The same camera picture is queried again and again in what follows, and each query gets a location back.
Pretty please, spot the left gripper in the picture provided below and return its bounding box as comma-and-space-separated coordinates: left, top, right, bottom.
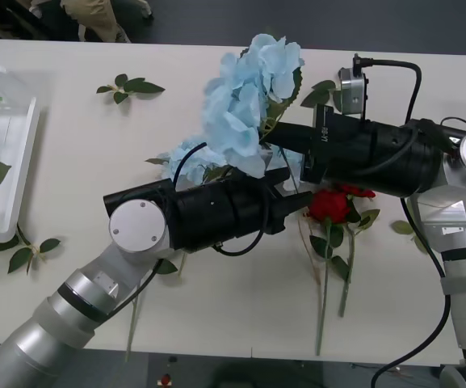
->
232, 166, 314, 243

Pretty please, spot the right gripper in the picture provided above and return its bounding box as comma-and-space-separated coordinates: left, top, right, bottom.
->
262, 103, 379, 184

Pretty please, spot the loose green leaf twig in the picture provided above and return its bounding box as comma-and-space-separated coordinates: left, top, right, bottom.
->
300, 79, 343, 113
391, 220, 430, 256
0, 223, 62, 276
96, 74, 166, 105

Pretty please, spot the red rose with green stem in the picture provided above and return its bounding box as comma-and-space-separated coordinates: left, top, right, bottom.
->
308, 189, 355, 356
331, 183, 381, 318

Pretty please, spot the person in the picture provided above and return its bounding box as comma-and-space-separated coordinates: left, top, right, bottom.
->
0, 0, 155, 44

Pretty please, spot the shallow white box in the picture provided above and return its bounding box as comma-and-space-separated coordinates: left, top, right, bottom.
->
0, 65, 52, 244

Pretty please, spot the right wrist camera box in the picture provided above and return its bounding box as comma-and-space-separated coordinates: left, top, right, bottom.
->
338, 65, 370, 118

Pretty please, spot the black right camera cable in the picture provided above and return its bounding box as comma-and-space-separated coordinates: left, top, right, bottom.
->
352, 53, 422, 124

